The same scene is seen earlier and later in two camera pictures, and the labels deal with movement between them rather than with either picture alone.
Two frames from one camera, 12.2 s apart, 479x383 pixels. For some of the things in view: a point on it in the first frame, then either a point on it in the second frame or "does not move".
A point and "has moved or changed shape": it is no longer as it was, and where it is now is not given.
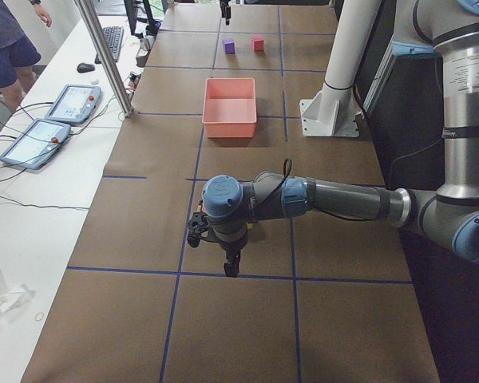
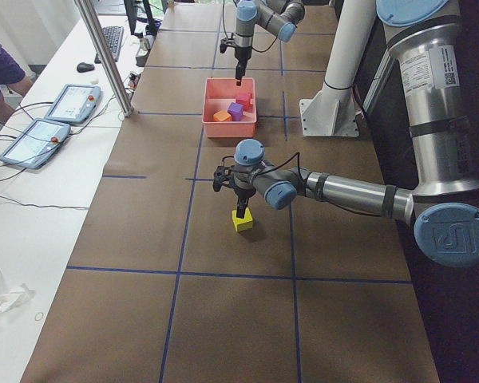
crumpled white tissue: x=3 y=300 does not move
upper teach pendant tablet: x=75 y=104 does not move
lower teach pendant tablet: x=36 y=143 does not move
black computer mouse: x=85 y=68 does not move
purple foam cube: x=228 y=45 has moved or changed shape
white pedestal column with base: x=334 y=112 does not move
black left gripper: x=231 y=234 -> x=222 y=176
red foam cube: x=258 y=43 -> x=245 y=99
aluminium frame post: x=107 y=60 does not move
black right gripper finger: x=225 y=10 -> x=242 y=54
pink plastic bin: x=229 y=107 does not move
